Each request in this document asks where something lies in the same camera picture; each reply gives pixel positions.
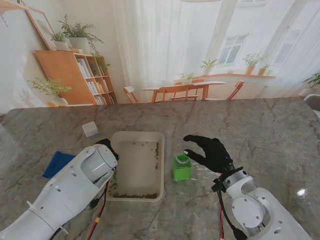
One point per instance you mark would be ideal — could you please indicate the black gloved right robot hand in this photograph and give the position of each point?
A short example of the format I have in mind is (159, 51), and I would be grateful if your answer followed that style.
(215, 155)

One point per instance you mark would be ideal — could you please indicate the scattered green beans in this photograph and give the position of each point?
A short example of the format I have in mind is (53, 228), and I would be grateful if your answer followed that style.
(140, 195)

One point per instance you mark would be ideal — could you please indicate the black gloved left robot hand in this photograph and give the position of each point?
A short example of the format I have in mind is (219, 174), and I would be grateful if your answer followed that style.
(108, 145)

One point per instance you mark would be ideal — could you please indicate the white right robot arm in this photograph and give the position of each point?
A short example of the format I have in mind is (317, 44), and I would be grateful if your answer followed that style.
(260, 212)

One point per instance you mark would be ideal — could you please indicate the cream plastic baking tray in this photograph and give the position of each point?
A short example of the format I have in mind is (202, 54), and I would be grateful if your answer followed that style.
(140, 170)

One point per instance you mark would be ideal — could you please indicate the clear bottle with green base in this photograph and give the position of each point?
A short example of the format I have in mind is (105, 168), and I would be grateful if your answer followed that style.
(181, 172)

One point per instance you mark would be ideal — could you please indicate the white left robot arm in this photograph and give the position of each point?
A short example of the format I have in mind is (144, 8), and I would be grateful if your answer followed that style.
(67, 190)

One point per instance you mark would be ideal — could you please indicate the printed room backdrop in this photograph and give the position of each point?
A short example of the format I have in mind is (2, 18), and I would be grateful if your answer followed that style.
(160, 50)

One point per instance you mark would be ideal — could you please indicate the blue plastic scraper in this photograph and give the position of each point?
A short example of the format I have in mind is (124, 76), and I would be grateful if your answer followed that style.
(57, 162)

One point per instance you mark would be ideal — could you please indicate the white square bottle cap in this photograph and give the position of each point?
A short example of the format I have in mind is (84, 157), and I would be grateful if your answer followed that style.
(90, 128)

